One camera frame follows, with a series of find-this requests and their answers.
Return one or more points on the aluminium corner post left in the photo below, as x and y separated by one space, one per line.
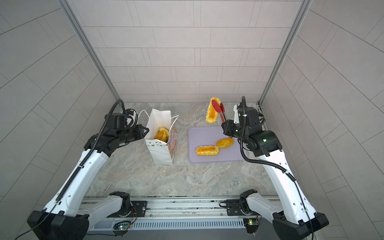
68 12

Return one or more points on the left circuit board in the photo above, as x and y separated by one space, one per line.
122 226

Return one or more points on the aluminium corner post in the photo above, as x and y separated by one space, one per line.
68 12
304 7

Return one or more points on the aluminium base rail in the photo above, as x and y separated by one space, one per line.
179 213

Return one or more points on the lilac plastic tray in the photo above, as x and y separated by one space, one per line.
209 136

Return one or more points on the long ridged spiral bread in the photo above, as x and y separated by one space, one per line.
166 132

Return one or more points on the small round striped bun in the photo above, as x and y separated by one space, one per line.
161 137

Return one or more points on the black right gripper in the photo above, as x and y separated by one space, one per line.
227 127

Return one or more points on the white cartoon paper bag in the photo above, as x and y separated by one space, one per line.
161 152

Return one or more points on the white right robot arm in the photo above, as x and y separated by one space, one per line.
296 218

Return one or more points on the right circuit board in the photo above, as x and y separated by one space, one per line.
251 225

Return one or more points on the long cream-filled bread loaf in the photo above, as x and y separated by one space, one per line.
207 150

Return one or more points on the short glazed bread roll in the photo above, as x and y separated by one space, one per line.
212 114

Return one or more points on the circuit board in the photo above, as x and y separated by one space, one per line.
251 225
122 226

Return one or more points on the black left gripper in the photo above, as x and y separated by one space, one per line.
140 134

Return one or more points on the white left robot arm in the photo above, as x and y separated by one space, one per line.
62 218

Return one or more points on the aluminium corner post right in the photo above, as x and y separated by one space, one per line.
304 7

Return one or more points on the red kitchen tongs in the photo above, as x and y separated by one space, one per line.
219 109

